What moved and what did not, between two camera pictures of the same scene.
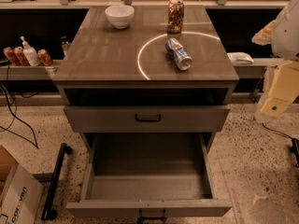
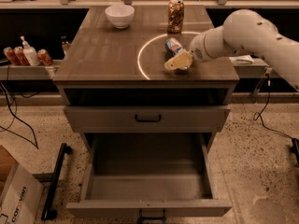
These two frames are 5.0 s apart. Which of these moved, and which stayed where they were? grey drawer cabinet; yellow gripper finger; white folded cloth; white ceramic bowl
Moved: yellow gripper finger
Stayed: grey drawer cabinet; white ceramic bowl; white folded cloth
